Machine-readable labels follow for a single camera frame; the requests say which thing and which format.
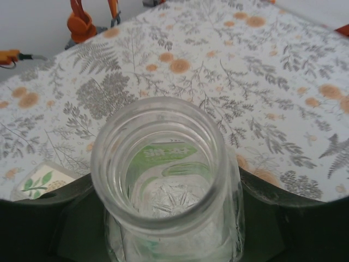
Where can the green label plastic bottle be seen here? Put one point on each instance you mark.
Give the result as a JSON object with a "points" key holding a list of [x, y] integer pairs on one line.
{"points": [[163, 229]]}

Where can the cream floral label bottle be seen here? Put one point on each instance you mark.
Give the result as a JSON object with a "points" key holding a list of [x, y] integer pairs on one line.
{"points": [[41, 180]]}

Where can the floral tablecloth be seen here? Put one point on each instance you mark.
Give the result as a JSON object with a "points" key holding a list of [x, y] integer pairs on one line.
{"points": [[218, 68]]}

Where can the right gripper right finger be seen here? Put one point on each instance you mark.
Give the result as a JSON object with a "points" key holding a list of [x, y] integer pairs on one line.
{"points": [[300, 232]]}

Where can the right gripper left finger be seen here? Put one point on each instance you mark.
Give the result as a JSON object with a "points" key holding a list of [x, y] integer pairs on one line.
{"points": [[41, 232]]}

